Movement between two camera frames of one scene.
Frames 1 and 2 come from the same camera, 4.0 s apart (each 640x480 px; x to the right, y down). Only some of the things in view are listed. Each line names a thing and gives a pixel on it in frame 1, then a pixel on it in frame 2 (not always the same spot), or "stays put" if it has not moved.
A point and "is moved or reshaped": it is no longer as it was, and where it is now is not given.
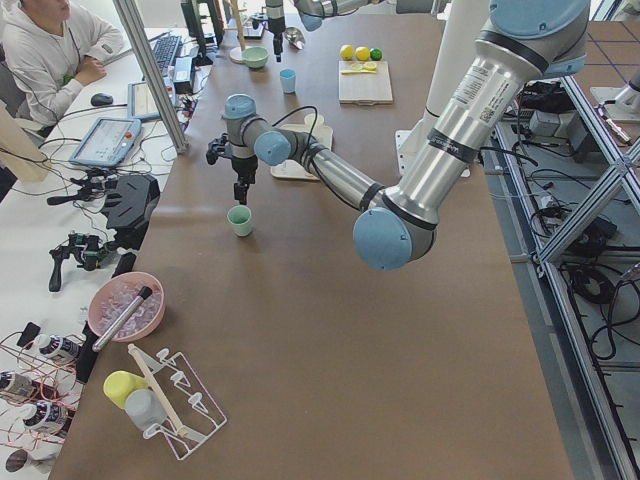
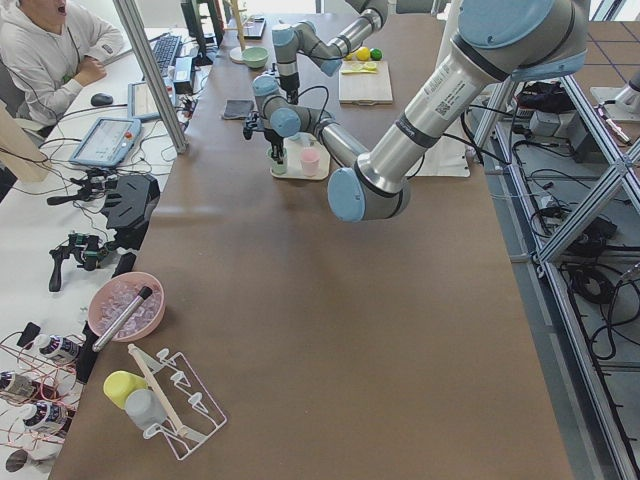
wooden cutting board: x=365 y=89 stays put
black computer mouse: x=101 y=99 stays put
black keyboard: x=166 y=50 stays put
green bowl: x=255 y=56 stays put
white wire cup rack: x=192 y=414 stays put
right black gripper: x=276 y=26 to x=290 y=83
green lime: x=376 y=53 stays put
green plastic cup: x=240 y=217 is moved or reshaped
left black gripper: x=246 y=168 to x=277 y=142
